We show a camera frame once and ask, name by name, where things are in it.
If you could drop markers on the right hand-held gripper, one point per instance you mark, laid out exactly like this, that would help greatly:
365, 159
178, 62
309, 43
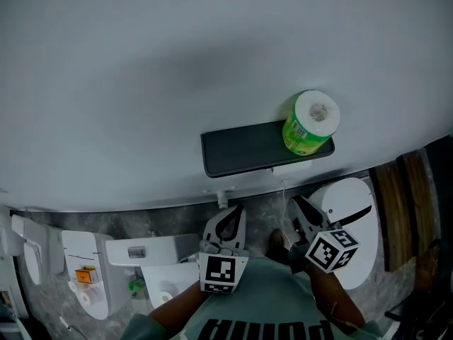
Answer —
332, 250

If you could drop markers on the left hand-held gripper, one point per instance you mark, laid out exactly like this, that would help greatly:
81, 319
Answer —
219, 271

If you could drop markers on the green toilet paper roll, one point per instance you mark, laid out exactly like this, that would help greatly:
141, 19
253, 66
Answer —
304, 133

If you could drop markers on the person's right forearm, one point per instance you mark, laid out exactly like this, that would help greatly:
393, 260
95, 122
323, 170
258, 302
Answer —
332, 296

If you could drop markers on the person's left forearm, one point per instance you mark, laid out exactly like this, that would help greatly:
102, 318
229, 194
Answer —
177, 314

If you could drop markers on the white toilet with black stripe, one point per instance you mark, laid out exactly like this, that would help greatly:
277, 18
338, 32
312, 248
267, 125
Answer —
357, 275

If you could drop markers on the white toilet with tank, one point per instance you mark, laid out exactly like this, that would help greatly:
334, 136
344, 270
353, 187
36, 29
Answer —
155, 251

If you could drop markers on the white toilet paper roll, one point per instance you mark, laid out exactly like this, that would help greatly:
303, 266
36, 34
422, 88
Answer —
88, 296
165, 296

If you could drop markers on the white tankless toilet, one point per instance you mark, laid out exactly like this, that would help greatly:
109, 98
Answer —
81, 243

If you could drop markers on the white water valve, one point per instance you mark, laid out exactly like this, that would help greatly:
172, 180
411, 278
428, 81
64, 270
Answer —
222, 200

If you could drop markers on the person's shoe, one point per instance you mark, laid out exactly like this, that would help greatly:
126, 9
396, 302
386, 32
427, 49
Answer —
277, 238

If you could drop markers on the person's black trouser leg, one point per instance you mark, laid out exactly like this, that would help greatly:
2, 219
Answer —
277, 255

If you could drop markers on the person's light green t-shirt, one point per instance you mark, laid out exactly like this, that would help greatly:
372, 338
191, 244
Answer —
269, 296

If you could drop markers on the small green object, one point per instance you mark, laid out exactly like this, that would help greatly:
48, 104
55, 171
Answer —
136, 284

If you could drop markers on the orange box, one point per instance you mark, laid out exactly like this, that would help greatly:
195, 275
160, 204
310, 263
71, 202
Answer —
85, 276

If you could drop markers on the small white paper roll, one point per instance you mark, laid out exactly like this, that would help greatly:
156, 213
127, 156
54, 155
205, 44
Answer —
72, 286

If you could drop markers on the white power adapter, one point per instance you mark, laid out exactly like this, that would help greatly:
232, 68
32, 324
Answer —
64, 322

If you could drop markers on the white wall socket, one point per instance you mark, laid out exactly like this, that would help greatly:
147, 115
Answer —
285, 181

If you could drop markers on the black wall shelf paper holder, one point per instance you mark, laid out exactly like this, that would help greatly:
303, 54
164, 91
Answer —
244, 151

